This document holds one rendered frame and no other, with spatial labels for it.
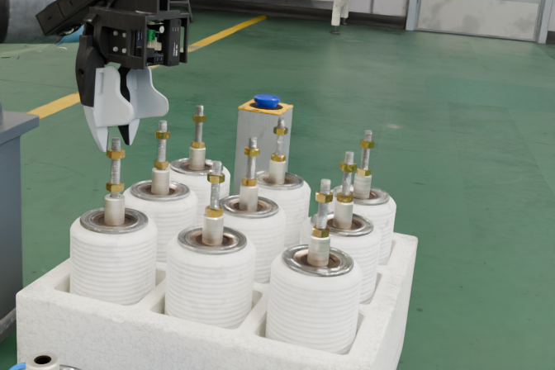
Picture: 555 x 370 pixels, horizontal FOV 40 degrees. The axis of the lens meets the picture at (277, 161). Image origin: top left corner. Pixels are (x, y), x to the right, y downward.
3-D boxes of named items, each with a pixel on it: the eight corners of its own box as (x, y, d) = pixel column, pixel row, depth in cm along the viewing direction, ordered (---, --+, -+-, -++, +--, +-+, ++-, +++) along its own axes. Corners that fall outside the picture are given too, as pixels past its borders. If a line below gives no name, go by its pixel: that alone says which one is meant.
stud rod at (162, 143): (165, 180, 95) (167, 121, 93) (157, 180, 95) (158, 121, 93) (163, 177, 96) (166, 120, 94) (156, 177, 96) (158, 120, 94)
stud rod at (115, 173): (110, 205, 84) (111, 139, 82) (110, 201, 85) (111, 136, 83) (119, 205, 84) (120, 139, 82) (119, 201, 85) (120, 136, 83)
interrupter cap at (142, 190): (201, 194, 97) (202, 189, 97) (161, 208, 91) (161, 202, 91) (158, 180, 101) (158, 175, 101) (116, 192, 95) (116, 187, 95)
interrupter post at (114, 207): (98, 225, 84) (99, 196, 83) (111, 218, 87) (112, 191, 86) (116, 230, 84) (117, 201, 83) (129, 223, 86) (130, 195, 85)
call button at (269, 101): (249, 109, 119) (250, 97, 118) (258, 105, 122) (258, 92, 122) (274, 112, 117) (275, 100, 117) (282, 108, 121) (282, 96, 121)
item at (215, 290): (150, 404, 83) (156, 252, 78) (173, 358, 92) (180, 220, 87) (236, 417, 82) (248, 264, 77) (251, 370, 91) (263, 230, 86)
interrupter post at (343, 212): (350, 224, 91) (353, 198, 90) (352, 231, 89) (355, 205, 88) (330, 222, 91) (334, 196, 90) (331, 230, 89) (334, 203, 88)
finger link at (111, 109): (118, 162, 76) (130, 71, 75) (75, 150, 79) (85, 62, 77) (139, 160, 79) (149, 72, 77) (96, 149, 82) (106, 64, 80)
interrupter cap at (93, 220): (65, 226, 83) (65, 220, 83) (106, 207, 90) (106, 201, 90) (123, 242, 80) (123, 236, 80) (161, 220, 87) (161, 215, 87)
